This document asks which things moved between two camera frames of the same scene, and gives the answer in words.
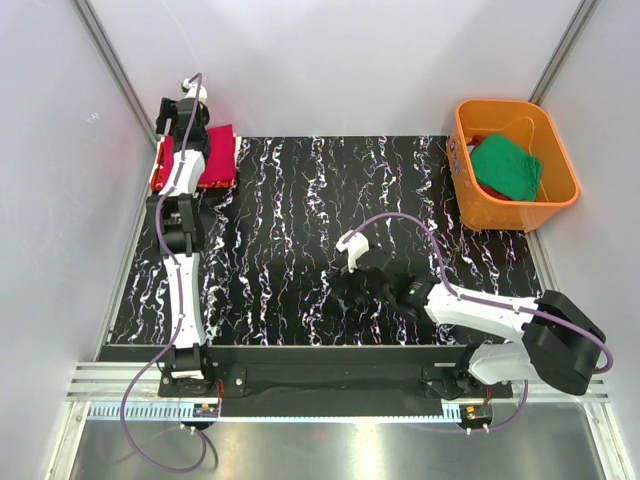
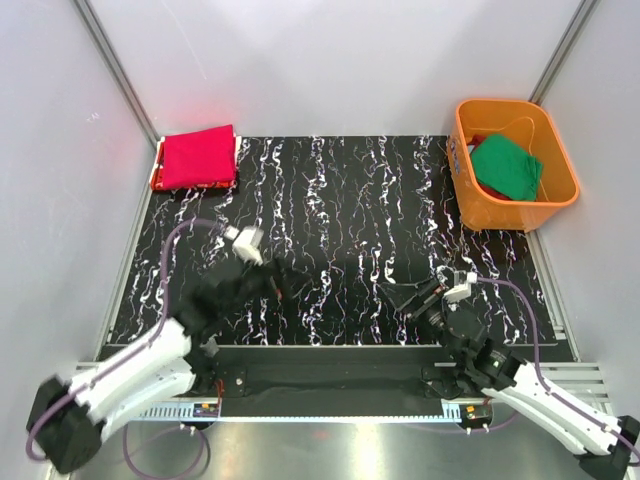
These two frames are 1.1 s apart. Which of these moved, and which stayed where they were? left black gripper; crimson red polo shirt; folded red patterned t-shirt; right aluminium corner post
Moved: left black gripper
Stayed: folded red patterned t-shirt; right aluminium corner post; crimson red polo shirt
